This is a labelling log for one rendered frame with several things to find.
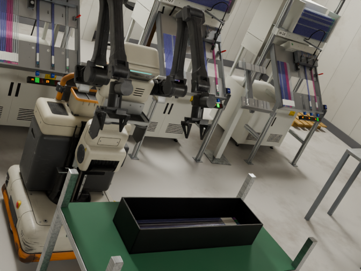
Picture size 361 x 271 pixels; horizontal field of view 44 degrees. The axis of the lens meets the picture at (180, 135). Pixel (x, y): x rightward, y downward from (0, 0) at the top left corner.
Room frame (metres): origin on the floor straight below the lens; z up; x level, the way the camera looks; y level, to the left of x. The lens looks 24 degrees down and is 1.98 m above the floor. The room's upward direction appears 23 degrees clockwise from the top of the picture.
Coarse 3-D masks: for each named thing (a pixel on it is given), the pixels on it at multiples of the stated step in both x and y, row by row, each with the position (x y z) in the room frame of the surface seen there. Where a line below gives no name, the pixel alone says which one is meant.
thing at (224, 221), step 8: (144, 224) 1.35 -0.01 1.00; (152, 224) 1.37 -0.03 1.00; (160, 224) 1.39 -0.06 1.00; (168, 224) 1.41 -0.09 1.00; (176, 224) 1.43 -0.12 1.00; (184, 224) 1.45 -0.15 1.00; (192, 224) 1.47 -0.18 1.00; (200, 224) 1.50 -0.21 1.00; (208, 224) 1.52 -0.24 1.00; (216, 224) 1.54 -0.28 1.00; (224, 224) 1.56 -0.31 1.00; (232, 224) 1.59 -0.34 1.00; (240, 224) 1.61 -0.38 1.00
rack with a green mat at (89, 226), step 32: (64, 192) 1.31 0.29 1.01; (64, 224) 1.25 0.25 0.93; (96, 224) 1.30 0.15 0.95; (96, 256) 1.15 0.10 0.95; (128, 256) 1.21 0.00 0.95; (160, 256) 1.28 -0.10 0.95; (192, 256) 1.35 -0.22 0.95; (224, 256) 1.43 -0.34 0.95; (256, 256) 1.51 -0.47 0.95; (288, 256) 1.61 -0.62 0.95
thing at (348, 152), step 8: (352, 152) 3.79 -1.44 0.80; (360, 152) 3.89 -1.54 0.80; (344, 160) 3.80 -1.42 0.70; (360, 160) 3.71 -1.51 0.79; (336, 168) 3.81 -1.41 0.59; (360, 168) 4.10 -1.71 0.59; (336, 176) 3.82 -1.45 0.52; (352, 176) 4.11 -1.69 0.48; (328, 184) 3.80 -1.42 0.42; (320, 192) 3.82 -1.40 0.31; (344, 192) 4.09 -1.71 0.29; (320, 200) 3.80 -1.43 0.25; (336, 200) 4.11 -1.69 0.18; (312, 208) 3.81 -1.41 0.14
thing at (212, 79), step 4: (188, 72) 3.87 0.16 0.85; (188, 76) 3.85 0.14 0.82; (208, 76) 4.02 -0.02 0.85; (188, 80) 3.82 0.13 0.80; (212, 80) 4.03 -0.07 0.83; (220, 80) 4.10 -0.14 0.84; (188, 84) 3.80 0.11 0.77; (212, 84) 4.00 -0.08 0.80; (220, 84) 4.07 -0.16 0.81; (188, 88) 3.78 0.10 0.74; (212, 88) 3.98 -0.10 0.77; (220, 88) 4.05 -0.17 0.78; (212, 92) 3.95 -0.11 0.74; (216, 92) 3.98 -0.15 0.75; (220, 92) 4.02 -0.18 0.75
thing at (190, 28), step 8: (184, 8) 2.23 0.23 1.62; (184, 16) 2.21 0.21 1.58; (192, 16) 2.20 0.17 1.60; (192, 24) 2.19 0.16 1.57; (200, 24) 2.21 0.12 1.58; (192, 32) 2.17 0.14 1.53; (200, 32) 2.18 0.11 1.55; (192, 40) 2.15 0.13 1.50; (200, 40) 2.15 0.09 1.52; (192, 48) 2.13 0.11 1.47; (200, 48) 2.12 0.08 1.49; (192, 56) 2.11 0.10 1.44; (200, 56) 2.10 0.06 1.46; (192, 64) 2.09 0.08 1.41; (200, 64) 2.07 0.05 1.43; (192, 72) 2.07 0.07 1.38; (200, 72) 2.04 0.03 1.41; (192, 80) 2.04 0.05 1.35; (200, 80) 2.02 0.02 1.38; (208, 80) 2.05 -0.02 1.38; (200, 88) 2.01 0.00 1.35; (208, 88) 2.03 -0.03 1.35
